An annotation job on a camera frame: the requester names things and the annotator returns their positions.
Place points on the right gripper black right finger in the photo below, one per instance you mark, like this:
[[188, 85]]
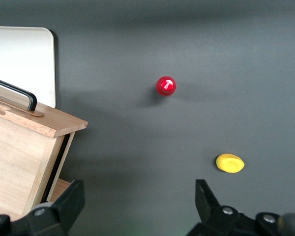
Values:
[[211, 211]]

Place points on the wooden drawer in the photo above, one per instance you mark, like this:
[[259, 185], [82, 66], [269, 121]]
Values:
[[17, 157]]

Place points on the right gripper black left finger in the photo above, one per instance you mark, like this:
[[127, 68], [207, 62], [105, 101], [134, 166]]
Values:
[[64, 209]]

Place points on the wooden drawer cabinet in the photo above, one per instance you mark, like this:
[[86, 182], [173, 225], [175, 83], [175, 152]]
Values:
[[61, 189]]

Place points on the beige rectangular tray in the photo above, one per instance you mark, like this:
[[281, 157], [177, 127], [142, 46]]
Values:
[[22, 56]]

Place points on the red bottle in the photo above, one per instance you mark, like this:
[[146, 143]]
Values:
[[166, 85]]

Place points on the yellow toy fruit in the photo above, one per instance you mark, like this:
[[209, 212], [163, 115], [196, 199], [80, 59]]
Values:
[[229, 163]]

